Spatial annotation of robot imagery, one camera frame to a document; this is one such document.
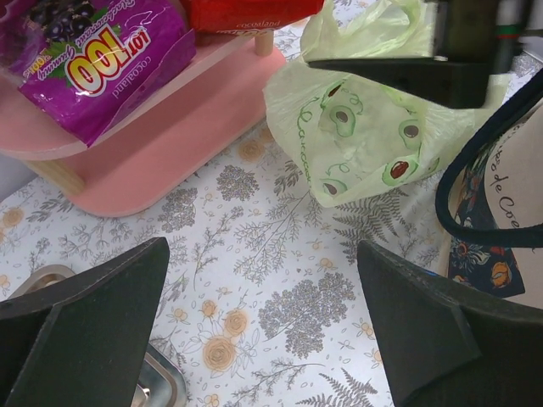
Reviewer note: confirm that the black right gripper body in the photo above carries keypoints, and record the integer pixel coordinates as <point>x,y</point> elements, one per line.
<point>484,31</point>

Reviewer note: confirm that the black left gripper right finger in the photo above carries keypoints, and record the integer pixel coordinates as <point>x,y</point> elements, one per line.
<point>446,344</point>

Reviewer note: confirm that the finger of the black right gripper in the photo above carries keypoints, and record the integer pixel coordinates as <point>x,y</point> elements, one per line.
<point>455,85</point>

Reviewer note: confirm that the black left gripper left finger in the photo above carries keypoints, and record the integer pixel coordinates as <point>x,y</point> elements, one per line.
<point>81,341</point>

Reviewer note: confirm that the green plastic grocery bag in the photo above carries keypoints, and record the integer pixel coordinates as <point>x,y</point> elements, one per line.
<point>354,138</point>

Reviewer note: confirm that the beige canvas tote bag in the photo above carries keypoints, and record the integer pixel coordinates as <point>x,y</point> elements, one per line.
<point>489,200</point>

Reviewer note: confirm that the red snack package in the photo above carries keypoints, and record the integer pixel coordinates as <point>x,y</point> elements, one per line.
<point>217,16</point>

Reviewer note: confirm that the purple snack package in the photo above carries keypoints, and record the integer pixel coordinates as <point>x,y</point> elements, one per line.
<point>89,64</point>

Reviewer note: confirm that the stainless steel tray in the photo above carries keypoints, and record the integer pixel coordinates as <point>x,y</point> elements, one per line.
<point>160,383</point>

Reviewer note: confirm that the floral patterned table mat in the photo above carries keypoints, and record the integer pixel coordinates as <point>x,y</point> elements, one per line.
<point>262,304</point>

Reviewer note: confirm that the pink three-tier shelf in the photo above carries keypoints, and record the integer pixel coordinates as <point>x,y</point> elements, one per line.
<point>214,101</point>

